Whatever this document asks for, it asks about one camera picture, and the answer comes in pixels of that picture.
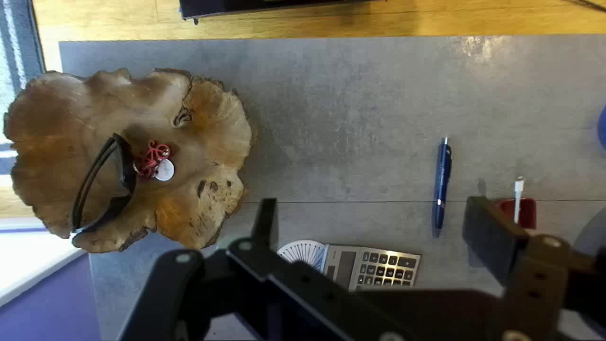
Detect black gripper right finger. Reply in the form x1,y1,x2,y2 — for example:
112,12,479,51
462,197,606,341

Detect red and white keyring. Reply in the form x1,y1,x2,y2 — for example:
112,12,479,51
133,140,176,182

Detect white lightning adapter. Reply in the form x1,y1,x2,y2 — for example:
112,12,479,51
513,176,525,224

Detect blue ballpoint pen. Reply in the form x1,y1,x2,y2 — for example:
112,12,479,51
432,137,453,237

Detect black sunglasses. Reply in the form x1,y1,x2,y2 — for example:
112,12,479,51
70,133,136,233

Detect blue masking tape roll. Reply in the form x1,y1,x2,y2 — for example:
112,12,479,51
597,106,606,150

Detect brown wooden burl tray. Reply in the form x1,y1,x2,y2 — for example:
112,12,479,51
4,68,252,254

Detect grey pocket calculator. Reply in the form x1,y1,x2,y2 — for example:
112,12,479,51
322,245,421,292

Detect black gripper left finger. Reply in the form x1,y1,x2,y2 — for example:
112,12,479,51
119,199,405,341

